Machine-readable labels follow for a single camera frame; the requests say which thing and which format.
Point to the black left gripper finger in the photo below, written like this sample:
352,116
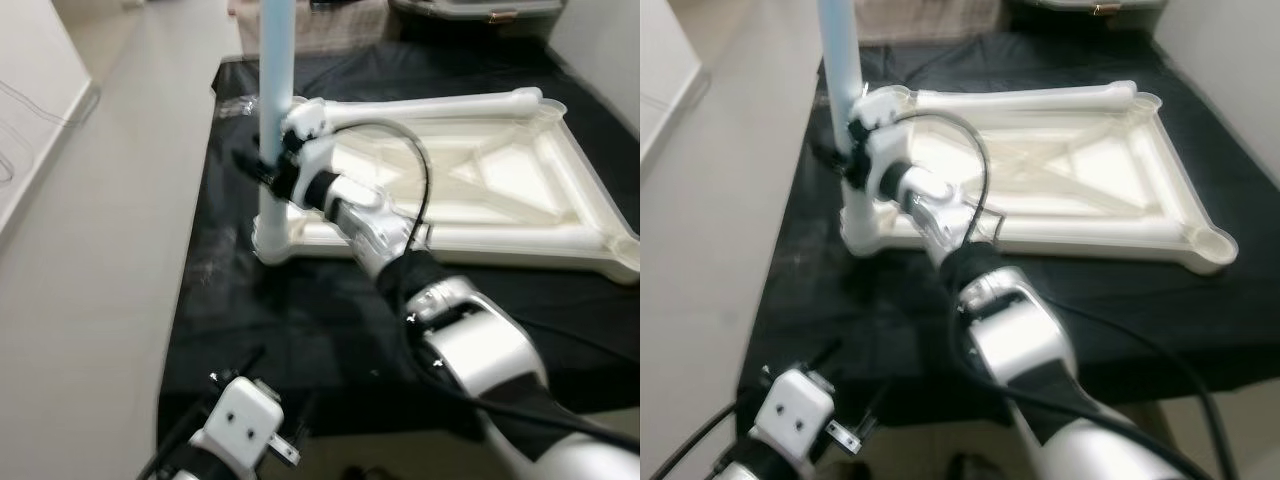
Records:
860,425
298,430
818,355
238,364

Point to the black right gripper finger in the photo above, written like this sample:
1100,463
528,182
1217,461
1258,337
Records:
252,167
832,162

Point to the white plastic children table top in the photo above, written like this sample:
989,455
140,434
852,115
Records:
520,170
1100,160

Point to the clear plastic wrap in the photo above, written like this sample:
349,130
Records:
235,105

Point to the beige patterned cloth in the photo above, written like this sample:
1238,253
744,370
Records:
930,22
340,30

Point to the black wok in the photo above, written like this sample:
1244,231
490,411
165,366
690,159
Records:
470,30
1080,22

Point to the clear plastic storage box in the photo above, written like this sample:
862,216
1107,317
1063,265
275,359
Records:
470,8
1090,5

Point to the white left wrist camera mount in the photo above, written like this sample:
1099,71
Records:
795,410
240,415

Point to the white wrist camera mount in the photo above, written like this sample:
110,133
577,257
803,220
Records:
308,118
240,415
875,108
795,410

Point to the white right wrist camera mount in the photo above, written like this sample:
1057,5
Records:
875,108
308,118

